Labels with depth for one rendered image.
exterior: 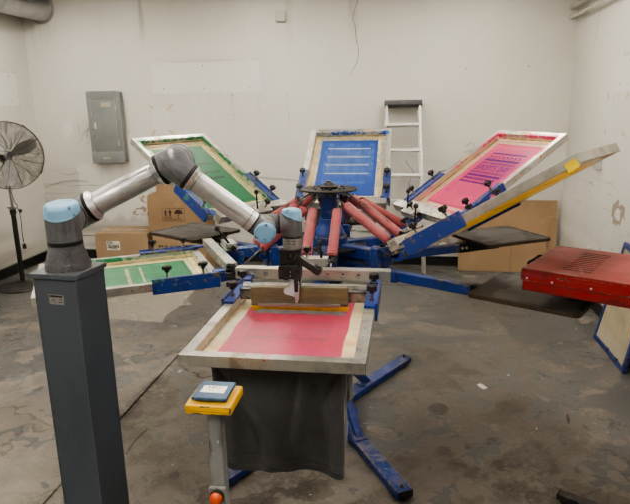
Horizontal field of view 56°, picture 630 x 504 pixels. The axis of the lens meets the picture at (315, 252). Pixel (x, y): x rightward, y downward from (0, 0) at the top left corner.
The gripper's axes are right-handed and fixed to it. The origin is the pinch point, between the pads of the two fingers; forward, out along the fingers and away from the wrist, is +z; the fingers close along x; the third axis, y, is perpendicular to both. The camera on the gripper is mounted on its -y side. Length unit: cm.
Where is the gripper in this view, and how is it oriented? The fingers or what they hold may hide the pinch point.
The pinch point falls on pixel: (299, 298)
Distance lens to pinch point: 229.8
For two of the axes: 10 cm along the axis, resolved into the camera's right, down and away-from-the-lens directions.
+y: -9.9, -0.2, 1.5
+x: -1.5, 2.4, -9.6
